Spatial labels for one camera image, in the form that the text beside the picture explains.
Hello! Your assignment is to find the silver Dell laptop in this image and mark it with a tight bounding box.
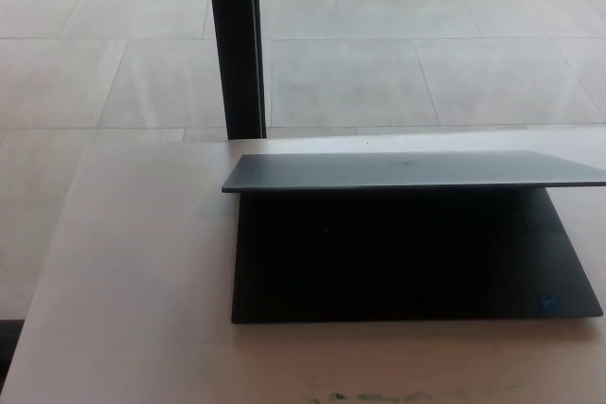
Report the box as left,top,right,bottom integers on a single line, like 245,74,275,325
221,149,606,325

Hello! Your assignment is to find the black window frame post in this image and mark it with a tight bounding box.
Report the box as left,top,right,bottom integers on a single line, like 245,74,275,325
205,0,268,141

